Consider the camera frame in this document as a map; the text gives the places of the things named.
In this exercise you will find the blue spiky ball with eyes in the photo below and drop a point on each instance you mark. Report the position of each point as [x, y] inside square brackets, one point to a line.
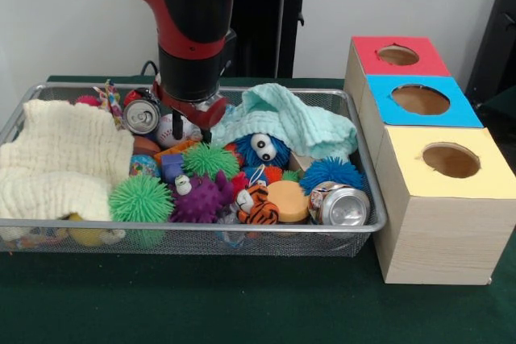
[284, 154]

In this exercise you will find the crushed silver drink can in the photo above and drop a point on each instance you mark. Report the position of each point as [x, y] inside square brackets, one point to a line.
[342, 207]

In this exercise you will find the green spiky toy with eyes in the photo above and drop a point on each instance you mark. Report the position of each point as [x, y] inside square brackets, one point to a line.
[209, 160]

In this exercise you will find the red and silver drink can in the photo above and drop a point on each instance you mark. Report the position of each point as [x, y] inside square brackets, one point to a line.
[141, 116]

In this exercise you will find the blue spiky rubber ball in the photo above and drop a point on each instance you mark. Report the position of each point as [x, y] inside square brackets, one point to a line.
[330, 175]

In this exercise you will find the wooden box with three holes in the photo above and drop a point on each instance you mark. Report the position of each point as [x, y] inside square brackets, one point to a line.
[443, 239]

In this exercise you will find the tiger plush toy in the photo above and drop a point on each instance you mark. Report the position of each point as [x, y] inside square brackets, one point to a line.
[258, 209]

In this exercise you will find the green spiky rubber ball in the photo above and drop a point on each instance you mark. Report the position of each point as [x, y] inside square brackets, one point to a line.
[141, 199]

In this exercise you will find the purple spiky toy with eyes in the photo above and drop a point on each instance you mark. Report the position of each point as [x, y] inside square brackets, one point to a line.
[201, 203]

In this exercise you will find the dark green table cloth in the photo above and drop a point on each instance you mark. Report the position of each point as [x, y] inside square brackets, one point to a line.
[242, 303]

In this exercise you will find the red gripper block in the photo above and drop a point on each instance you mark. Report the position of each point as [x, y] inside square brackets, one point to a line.
[209, 118]

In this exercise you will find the cream waffle cloth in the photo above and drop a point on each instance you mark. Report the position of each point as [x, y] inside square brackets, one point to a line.
[60, 150]

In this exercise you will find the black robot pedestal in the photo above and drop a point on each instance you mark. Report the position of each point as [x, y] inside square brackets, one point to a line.
[270, 17]

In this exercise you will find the black stand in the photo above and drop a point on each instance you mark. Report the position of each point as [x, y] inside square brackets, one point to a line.
[496, 38]

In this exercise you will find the light blue waffle cloth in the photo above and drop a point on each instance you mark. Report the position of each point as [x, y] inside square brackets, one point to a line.
[306, 118]

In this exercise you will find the white baseball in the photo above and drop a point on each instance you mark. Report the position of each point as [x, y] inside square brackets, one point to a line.
[164, 130]

